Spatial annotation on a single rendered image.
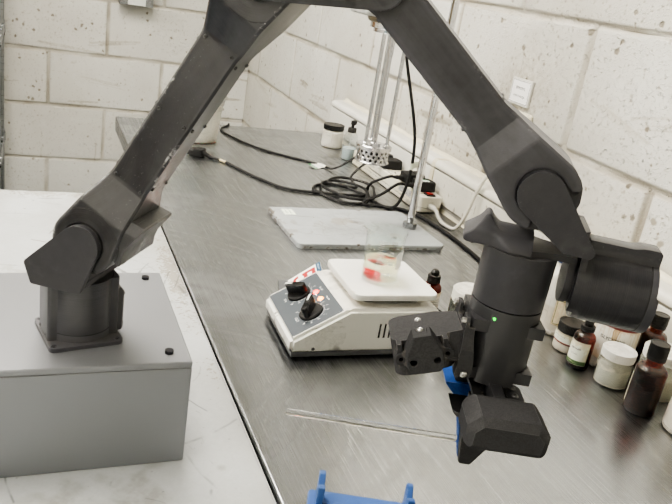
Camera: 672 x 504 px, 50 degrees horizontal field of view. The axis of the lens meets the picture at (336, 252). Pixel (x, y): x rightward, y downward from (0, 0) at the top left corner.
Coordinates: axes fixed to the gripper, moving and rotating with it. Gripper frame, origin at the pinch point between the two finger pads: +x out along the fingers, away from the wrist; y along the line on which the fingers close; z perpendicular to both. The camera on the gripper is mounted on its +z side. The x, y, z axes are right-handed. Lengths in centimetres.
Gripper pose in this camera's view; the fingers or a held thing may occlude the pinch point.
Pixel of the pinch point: (472, 427)
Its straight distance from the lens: 65.0
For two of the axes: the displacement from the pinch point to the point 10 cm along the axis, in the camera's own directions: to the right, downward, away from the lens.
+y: -0.2, 3.5, -9.4
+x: -1.7, 9.2, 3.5
